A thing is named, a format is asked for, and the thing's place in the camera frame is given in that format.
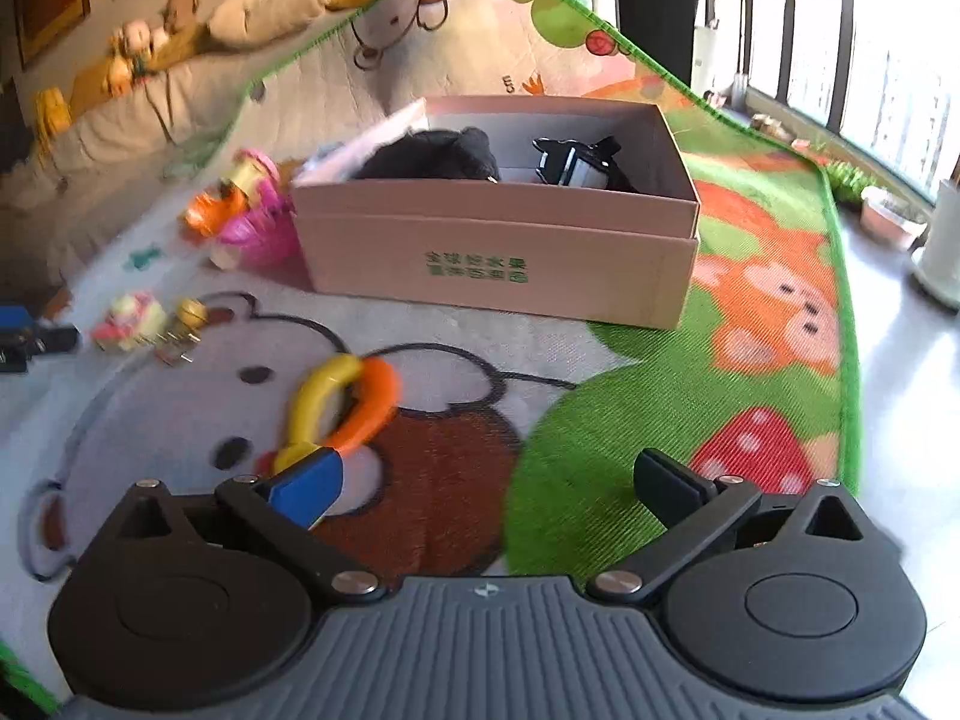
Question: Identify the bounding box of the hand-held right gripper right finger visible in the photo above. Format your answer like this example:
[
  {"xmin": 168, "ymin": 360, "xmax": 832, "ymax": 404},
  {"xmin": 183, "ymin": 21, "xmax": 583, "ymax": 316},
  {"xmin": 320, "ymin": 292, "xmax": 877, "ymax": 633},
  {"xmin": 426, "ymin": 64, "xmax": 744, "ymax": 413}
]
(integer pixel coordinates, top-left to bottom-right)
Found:
[{"xmin": 587, "ymin": 448, "xmax": 865, "ymax": 606}]

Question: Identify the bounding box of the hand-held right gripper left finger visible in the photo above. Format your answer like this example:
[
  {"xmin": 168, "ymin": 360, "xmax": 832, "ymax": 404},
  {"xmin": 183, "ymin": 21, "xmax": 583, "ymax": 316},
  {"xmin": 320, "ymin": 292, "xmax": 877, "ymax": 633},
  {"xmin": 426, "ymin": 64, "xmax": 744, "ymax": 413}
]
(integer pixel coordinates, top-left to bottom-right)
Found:
[{"xmin": 112, "ymin": 448, "xmax": 383, "ymax": 605}]

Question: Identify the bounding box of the small pink yellow toy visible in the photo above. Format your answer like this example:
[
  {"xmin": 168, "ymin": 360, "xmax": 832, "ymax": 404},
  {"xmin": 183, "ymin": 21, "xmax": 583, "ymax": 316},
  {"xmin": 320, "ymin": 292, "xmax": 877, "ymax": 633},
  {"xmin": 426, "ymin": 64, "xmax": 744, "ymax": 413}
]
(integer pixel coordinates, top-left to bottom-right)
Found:
[{"xmin": 91, "ymin": 294, "xmax": 167, "ymax": 353}]

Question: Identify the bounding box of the yellow orange ring toy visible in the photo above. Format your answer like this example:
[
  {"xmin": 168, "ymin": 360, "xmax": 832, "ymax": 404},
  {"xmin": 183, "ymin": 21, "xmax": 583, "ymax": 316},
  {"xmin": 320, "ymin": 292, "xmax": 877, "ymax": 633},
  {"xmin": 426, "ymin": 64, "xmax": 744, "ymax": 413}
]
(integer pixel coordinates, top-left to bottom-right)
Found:
[{"xmin": 271, "ymin": 355, "xmax": 402, "ymax": 475}]

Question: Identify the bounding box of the magenta plastic toy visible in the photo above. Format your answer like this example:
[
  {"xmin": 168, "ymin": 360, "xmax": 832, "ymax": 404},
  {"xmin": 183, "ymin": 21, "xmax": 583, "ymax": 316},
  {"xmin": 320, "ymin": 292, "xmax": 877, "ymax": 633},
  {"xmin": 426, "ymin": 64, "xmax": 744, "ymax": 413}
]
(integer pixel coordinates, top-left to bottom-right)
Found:
[{"xmin": 210, "ymin": 202, "xmax": 299, "ymax": 271}]

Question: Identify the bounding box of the pink cardboard box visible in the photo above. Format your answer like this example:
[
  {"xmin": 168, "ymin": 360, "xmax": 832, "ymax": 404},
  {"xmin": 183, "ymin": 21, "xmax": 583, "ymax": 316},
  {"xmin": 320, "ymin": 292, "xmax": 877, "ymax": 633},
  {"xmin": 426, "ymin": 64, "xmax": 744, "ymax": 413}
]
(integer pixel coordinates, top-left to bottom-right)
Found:
[{"xmin": 291, "ymin": 96, "xmax": 702, "ymax": 331}]

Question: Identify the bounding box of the cartoon play mat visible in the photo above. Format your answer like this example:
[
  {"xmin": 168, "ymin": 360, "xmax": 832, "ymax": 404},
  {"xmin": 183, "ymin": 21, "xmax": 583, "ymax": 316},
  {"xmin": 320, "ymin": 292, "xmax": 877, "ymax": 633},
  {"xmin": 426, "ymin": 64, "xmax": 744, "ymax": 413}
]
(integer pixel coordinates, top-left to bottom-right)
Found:
[{"xmin": 0, "ymin": 0, "xmax": 863, "ymax": 717}]

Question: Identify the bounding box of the beige covered sofa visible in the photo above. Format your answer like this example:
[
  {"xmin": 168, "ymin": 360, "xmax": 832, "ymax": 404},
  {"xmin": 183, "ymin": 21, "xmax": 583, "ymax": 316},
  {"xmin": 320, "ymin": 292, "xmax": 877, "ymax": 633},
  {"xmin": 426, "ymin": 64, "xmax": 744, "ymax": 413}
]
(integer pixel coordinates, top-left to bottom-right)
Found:
[{"xmin": 0, "ymin": 0, "xmax": 421, "ymax": 293}]

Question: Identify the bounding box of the yellow plush toy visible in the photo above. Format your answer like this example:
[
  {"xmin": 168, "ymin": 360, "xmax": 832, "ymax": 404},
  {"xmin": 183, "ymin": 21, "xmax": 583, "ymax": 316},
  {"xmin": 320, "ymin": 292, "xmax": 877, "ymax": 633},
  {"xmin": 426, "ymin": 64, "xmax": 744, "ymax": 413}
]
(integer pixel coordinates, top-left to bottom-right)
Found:
[{"xmin": 34, "ymin": 88, "xmax": 74, "ymax": 140}]

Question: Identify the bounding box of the plush doll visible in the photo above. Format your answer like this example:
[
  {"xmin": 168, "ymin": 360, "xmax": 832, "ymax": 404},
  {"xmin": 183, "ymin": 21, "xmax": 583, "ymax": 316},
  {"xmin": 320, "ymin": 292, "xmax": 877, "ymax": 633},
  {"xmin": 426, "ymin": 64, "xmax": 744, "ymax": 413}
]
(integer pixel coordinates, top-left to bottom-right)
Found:
[{"xmin": 105, "ymin": 19, "xmax": 170, "ymax": 95}]

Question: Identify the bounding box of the black plastic toy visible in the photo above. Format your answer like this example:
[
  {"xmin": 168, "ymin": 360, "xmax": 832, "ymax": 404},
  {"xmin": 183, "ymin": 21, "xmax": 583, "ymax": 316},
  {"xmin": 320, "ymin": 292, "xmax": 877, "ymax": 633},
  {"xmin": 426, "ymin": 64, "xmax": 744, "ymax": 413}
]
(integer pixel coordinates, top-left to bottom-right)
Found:
[{"xmin": 531, "ymin": 135, "xmax": 638, "ymax": 192}]

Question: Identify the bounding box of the pink plant pot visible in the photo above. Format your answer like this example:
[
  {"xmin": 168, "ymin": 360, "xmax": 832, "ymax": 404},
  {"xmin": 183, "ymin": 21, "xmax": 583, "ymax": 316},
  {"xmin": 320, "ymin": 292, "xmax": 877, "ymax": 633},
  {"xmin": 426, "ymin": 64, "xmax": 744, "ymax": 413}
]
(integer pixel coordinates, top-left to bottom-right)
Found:
[{"xmin": 859, "ymin": 187, "xmax": 929, "ymax": 250}]

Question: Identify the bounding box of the brown plush toy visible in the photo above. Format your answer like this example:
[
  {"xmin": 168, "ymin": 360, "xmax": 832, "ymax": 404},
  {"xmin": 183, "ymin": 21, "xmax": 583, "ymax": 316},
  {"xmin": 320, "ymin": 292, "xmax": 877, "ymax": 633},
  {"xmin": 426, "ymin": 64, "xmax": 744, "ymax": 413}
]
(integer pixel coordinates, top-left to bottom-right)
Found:
[{"xmin": 161, "ymin": 0, "xmax": 205, "ymax": 35}]

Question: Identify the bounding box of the black plush toy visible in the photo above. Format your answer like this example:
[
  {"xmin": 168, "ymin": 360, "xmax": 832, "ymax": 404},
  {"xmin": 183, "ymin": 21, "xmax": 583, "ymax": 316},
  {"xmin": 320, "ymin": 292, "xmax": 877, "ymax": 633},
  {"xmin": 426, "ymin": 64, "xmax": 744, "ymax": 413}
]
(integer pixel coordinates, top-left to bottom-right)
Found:
[{"xmin": 352, "ymin": 127, "xmax": 502, "ymax": 182}]

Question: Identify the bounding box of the white cylindrical plant pot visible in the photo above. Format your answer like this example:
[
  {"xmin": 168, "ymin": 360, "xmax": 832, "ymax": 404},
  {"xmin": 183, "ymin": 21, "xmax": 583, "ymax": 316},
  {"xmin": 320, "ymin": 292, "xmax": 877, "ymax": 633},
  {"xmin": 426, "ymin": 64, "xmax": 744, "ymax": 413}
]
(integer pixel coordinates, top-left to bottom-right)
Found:
[{"xmin": 911, "ymin": 178, "xmax": 960, "ymax": 308}]

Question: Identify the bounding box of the cream pillow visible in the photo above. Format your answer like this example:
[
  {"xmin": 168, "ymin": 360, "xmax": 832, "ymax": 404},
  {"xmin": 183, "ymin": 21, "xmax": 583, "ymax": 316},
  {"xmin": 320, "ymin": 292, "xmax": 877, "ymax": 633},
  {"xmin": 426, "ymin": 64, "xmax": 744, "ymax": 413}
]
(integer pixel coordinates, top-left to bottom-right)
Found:
[{"xmin": 206, "ymin": 0, "xmax": 338, "ymax": 46}]

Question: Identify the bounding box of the white appliance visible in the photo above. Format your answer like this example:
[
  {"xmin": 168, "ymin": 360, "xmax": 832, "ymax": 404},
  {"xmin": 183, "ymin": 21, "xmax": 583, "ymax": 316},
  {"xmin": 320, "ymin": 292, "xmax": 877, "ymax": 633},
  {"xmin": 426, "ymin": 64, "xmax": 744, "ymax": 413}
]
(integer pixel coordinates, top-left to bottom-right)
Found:
[{"xmin": 690, "ymin": 22, "xmax": 725, "ymax": 95}]

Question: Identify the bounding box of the black framed window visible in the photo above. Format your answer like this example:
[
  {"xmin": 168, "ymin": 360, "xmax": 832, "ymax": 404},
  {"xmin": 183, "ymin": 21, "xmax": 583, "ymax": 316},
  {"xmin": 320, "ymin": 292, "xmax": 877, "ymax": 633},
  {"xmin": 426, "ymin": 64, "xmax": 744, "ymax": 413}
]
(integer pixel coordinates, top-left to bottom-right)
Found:
[{"xmin": 746, "ymin": 0, "xmax": 960, "ymax": 203}]

